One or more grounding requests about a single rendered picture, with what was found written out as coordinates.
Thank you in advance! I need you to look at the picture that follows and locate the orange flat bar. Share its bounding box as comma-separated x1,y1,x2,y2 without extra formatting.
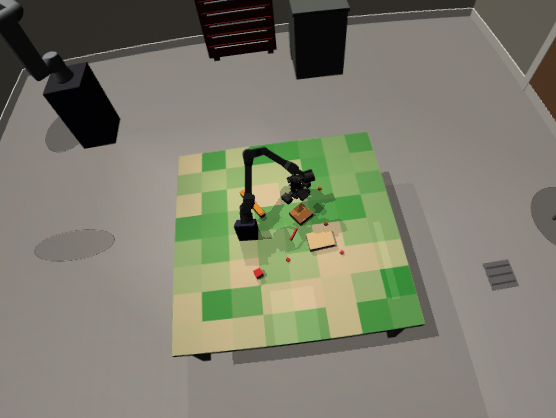
240,189,266,219

